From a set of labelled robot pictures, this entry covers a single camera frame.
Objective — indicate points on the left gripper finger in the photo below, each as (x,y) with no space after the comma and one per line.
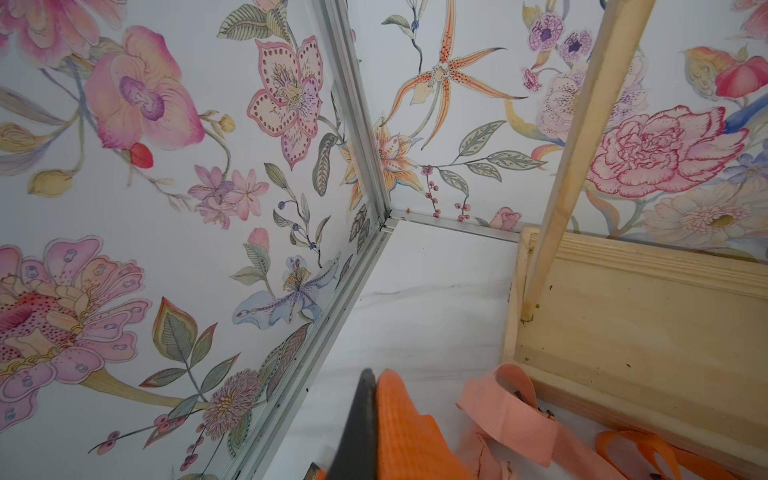
(356,456)

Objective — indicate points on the rust orange bag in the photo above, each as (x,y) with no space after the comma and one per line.
(667,460)

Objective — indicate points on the wooden clothes rack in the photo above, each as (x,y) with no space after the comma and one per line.
(641,295)

